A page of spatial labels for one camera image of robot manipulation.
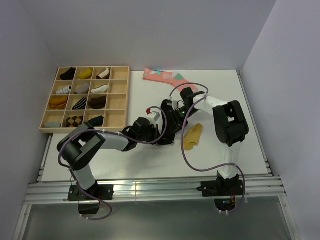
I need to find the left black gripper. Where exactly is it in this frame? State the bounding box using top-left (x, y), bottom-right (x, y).
top-left (136, 122), bottom-right (163, 145)

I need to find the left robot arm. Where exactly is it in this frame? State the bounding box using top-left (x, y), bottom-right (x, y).
top-left (57, 113), bottom-right (160, 200)

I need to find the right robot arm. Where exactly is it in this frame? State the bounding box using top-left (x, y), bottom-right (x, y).
top-left (180, 87), bottom-right (249, 195)

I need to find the pink patterned sock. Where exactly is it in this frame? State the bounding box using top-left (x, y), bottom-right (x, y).
top-left (142, 68), bottom-right (198, 92)

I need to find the tan yellow sock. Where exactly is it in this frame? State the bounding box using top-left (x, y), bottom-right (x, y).
top-left (183, 123), bottom-right (203, 151)

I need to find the rolled navy sock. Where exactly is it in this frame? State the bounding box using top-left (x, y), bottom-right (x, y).
top-left (87, 115), bottom-right (104, 127)

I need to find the rolled dark brown sock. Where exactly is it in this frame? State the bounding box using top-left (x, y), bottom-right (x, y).
top-left (89, 95), bottom-right (107, 110)

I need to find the wooden compartment tray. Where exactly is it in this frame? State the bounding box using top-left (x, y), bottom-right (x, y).
top-left (39, 66), bottom-right (130, 134)

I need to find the rolled black white striped sock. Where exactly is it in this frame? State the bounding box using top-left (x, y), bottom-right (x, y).
top-left (72, 97), bottom-right (87, 110)

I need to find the rolled brown argyle sock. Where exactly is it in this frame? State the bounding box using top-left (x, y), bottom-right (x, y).
top-left (65, 115), bottom-right (84, 128)

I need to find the rolled brown white sock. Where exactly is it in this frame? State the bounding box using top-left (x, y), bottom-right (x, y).
top-left (96, 67), bottom-right (110, 80)

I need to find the rolled grey sock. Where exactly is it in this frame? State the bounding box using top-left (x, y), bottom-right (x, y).
top-left (74, 82), bottom-right (90, 94)

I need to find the rolled mustard yellow sock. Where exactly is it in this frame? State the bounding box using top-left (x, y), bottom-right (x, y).
top-left (78, 68), bottom-right (93, 80)

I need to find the rolled orange sock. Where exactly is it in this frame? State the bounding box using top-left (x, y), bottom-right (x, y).
top-left (49, 96), bottom-right (68, 109)

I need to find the rolled light blue sock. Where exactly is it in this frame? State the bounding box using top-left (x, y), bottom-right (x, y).
top-left (44, 122), bottom-right (61, 128)

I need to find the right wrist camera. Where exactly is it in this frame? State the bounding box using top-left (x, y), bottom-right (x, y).
top-left (171, 100), bottom-right (181, 111)

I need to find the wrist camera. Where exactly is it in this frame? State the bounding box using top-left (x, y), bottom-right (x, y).
top-left (146, 108), bottom-right (160, 125)
top-left (171, 100), bottom-right (181, 111)

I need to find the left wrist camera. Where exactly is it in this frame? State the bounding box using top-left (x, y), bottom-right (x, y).
top-left (146, 108), bottom-right (160, 125)

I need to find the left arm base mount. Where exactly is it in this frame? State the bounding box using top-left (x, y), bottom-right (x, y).
top-left (67, 184), bottom-right (114, 216)

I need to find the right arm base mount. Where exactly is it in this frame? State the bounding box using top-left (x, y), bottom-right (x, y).
top-left (196, 173), bottom-right (245, 214)

